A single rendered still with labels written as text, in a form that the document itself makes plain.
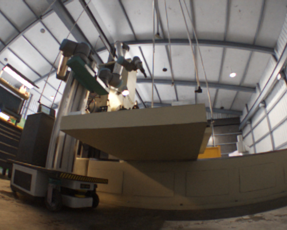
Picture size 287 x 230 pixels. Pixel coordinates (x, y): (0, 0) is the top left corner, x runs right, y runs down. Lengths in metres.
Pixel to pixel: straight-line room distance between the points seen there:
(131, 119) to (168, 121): 0.21
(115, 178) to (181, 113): 1.50
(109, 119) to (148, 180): 1.21
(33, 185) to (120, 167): 1.20
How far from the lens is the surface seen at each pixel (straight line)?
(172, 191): 1.93
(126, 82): 3.47
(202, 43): 9.57
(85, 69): 1.69
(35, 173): 1.33
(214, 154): 4.42
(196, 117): 0.83
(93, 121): 1.00
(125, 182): 2.08
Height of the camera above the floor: 0.30
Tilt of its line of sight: 25 degrees up
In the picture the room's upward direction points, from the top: 3 degrees clockwise
